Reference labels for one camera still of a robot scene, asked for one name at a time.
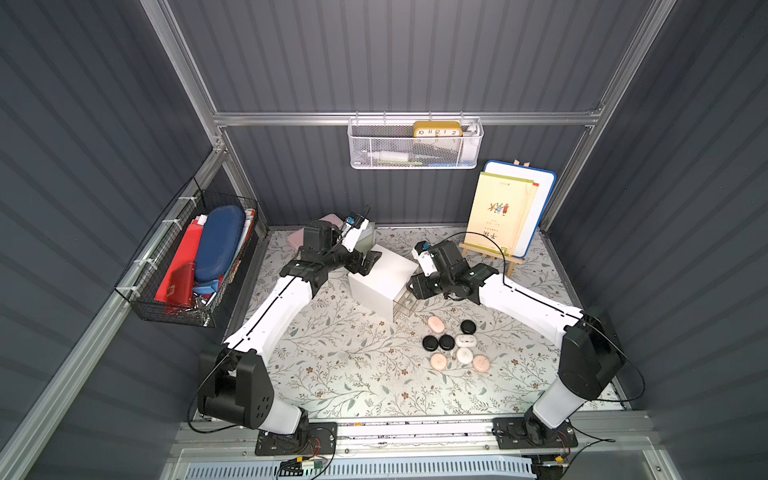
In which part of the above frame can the clear plastic drawer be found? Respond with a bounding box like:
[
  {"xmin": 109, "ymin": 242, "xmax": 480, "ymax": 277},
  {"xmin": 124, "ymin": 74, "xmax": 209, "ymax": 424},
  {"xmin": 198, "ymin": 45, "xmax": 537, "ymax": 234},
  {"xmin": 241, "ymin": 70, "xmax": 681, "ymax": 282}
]
[{"xmin": 392, "ymin": 286, "xmax": 420, "ymax": 320}]

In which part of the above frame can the white drawer cabinet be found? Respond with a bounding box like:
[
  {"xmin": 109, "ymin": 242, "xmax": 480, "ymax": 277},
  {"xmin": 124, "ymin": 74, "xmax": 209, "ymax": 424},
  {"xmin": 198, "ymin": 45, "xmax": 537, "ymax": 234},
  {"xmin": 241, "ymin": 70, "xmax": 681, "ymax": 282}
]
[{"xmin": 348, "ymin": 245, "xmax": 418, "ymax": 321}]

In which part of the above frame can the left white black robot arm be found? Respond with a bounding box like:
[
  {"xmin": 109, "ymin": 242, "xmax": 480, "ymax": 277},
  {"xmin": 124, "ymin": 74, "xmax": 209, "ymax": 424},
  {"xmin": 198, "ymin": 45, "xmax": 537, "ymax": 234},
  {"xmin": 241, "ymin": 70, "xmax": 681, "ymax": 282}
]
[{"xmin": 187, "ymin": 214, "xmax": 381, "ymax": 436}]

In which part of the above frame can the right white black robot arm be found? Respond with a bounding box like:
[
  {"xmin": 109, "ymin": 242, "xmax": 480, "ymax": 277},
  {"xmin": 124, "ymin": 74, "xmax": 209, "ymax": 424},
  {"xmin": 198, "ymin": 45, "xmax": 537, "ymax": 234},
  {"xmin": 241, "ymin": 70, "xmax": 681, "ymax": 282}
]
[{"xmin": 406, "ymin": 240, "xmax": 627, "ymax": 431}]

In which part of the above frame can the grey-blue pencil case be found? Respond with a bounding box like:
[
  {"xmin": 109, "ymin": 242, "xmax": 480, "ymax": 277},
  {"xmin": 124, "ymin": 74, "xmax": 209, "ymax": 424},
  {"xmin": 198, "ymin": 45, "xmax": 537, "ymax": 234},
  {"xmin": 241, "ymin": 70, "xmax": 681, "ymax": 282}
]
[{"xmin": 356, "ymin": 221, "xmax": 376, "ymax": 253}]

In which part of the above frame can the pink pencil case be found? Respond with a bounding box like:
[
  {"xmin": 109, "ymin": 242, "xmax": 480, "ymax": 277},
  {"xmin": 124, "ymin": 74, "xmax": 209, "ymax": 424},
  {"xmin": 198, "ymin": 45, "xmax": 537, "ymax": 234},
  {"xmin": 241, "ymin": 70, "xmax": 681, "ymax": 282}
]
[{"xmin": 287, "ymin": 214, "xmax": 343, "ymax": 251}]

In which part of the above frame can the pink earphone case upper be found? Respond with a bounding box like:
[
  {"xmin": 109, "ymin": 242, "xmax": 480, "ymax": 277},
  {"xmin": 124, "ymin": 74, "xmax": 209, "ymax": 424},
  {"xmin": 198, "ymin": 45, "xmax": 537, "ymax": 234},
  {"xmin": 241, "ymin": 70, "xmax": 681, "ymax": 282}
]
[{"xmin": 427, "ymin": 316, "xmax": 445, "ymax": 335}]

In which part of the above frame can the pink earphone case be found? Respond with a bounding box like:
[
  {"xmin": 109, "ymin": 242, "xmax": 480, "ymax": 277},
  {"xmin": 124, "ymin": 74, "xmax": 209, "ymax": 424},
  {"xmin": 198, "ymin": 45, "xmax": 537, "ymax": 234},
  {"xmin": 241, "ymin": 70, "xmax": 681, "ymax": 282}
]
[
  {"xmin": 472, "ymin": 355, "xmax": 491, "ymax": 373},
  {"xmin": 427, "ymin": 316, "xmax": 445, "ymax": 335},
  {"xmin": 429, "ymin": 353, "xmax": 448, "ymax": 371}
]

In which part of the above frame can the black earphone case right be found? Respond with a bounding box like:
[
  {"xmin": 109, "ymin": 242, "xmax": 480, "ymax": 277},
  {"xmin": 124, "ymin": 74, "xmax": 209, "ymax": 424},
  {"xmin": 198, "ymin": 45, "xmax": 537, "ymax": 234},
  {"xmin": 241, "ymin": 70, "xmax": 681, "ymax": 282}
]
[{"xmin": 460, "ymin": 319, "xmax": 477, "ymax": 335}]

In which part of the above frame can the black earphone case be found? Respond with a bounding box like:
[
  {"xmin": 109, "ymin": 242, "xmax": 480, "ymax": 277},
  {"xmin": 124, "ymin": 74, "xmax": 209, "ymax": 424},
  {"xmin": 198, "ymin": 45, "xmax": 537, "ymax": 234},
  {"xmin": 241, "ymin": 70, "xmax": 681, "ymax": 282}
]
[
  {"xmin": 438, "ymin": 334, "xmax": 456, "ymax": 351},
  {"xmin": 421, "ymin": 335, "xmax": 439, "ymax": 352},
  {"xmin": 460, "ymin": 319, "xmax": 477, "ymax": 335}
]

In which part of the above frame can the black earphone case left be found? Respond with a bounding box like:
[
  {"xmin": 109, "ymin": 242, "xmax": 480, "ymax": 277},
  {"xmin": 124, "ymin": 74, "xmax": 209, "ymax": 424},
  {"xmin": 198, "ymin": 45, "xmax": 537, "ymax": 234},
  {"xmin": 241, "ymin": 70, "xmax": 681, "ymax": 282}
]
[{"xmin": 421, "ymin": 335, "xmax": 439, "ymax": 352}]

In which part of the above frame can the black earphone case middle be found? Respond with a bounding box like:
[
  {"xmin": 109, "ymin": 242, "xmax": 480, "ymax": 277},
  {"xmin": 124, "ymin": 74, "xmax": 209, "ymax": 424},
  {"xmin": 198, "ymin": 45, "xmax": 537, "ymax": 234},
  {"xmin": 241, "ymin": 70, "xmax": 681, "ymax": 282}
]
[{"xmin": 438, "ymin": 334, "xmax": 456, "ymax": 351}]

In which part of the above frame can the white earphone case open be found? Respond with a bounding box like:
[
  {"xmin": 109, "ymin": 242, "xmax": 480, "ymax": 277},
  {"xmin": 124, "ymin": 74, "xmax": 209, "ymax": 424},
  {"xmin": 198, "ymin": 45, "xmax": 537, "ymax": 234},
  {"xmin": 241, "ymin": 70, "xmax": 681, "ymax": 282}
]
[{"xmin": 455, "ymin": 334, "xmax": 478, "ymax": 349}]

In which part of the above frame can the white earphone case lower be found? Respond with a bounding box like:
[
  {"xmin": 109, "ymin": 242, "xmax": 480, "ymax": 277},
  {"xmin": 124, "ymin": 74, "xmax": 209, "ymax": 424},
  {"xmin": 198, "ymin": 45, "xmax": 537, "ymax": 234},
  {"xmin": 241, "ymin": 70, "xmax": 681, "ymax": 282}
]
[{"xmin": 456, "ymin": 347, "xmax": 474, "ymax": 365}]

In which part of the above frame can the pink earphone case lower left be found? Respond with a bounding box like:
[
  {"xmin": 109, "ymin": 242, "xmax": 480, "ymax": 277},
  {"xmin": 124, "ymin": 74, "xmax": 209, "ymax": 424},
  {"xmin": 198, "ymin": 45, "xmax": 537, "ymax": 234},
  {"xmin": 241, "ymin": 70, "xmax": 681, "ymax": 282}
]
[{"xmin": 429, "ymin": 353, "xmax": 448, "ymax": 371}]

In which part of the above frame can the yellow booklet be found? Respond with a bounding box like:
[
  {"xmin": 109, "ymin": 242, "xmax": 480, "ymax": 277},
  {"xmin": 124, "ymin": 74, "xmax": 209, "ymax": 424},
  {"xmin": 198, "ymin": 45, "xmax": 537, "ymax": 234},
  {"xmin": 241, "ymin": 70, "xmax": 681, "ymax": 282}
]
[{"xmin": 463, "ymin": 172, "xmax": 541, "ymax": 258}]

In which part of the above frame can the pink earphone case lower right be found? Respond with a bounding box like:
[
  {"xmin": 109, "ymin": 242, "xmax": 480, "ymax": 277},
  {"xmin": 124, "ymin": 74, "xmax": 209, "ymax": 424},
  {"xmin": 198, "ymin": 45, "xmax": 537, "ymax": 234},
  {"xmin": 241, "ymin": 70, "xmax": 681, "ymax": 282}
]
[{"xmin": 472, "ymin": 355, "xmax": 491, "ymax": 373}]

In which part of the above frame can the navy blue case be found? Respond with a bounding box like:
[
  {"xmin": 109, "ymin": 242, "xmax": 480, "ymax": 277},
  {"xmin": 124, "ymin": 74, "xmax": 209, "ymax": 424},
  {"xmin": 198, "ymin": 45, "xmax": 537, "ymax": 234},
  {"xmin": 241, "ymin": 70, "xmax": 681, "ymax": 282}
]
[{"xmin": 194, "ymin": 205, "xmax": 245, "ymax": 283}]

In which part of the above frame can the blue-framed whiteboard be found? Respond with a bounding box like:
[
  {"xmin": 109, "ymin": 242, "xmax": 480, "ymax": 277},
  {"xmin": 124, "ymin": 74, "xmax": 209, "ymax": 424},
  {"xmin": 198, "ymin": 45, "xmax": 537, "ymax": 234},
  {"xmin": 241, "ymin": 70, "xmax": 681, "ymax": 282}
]
[{"xmin": 483, "ymin": 160, "xmax": 557, "ymax": 258}]

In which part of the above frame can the yellow clock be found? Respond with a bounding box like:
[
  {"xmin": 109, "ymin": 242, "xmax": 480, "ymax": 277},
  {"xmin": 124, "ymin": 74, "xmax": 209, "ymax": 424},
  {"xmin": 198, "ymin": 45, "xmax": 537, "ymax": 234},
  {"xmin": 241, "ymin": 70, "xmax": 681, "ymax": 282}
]
[{"xmin": 413, "ymin": 120, "xmax": 463, "ymax": 138}]

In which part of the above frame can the red folder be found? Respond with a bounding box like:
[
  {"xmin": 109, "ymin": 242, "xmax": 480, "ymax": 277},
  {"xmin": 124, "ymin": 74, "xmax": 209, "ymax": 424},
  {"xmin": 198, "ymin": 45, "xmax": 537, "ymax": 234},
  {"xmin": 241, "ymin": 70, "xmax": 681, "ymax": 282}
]
[{"xmin": 154, "ymin": 215, "xmax": 207, "ymax": 308}]

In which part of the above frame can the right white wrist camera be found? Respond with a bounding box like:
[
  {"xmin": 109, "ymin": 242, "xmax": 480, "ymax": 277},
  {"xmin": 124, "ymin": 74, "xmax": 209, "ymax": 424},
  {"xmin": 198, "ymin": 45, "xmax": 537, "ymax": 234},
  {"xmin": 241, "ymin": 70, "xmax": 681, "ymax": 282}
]
[{"xmin": 411, "ymin": 240, "xmax": 437, "ymax": 277}]

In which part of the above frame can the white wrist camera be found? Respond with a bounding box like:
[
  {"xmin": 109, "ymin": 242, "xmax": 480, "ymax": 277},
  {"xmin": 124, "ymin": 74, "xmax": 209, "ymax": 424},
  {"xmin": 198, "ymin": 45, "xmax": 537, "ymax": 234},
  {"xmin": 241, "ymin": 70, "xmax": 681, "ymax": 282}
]
[
  {"xmin": 341, "ymin": 215, "xmax": 369, "ymax": 252},
  {"xmin": 411, "ymin": 240, "xmax": 437, "ymax": 277}
]

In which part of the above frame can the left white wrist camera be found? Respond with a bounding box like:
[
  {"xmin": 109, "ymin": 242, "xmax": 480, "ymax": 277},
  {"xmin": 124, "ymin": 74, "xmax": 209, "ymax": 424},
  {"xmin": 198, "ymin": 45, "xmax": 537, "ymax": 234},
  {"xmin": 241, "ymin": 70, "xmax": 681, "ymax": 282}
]
[{"xmin": 341, "ymin": 215, "xmax": 369, "ymax": 252}]

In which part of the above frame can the white wire wall basket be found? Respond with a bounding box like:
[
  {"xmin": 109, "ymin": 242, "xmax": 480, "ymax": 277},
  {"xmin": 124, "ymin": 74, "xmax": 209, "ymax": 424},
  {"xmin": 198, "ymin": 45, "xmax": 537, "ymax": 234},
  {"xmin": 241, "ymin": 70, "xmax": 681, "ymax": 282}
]
[{"xmin": 347, "ymin": 115, "xmax": 485, "ymax": 170}]

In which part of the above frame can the black wire side basket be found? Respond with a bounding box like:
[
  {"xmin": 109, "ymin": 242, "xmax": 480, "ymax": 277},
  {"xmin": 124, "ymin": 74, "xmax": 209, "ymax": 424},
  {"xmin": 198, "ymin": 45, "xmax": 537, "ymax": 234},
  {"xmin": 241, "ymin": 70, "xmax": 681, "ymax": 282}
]
[{"xmin": 116, "ymin": 187, "xmax": 267, "ymax": 328}]

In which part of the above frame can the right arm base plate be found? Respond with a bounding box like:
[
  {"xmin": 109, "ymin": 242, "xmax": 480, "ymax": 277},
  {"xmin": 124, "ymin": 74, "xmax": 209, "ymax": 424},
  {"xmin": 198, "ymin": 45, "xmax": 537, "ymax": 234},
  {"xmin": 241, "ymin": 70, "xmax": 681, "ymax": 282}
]
[{"xmin": 491, "ymin": 417, "xmax": 578, "ymax": 451}]

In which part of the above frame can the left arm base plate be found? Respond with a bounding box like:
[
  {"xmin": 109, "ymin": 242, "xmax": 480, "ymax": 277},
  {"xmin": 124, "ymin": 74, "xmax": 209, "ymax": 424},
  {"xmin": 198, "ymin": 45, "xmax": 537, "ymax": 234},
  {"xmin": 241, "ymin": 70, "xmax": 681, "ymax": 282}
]
[{"xmin": 254, "ymin": 422, "xmax": 339, "ymax": 457}]

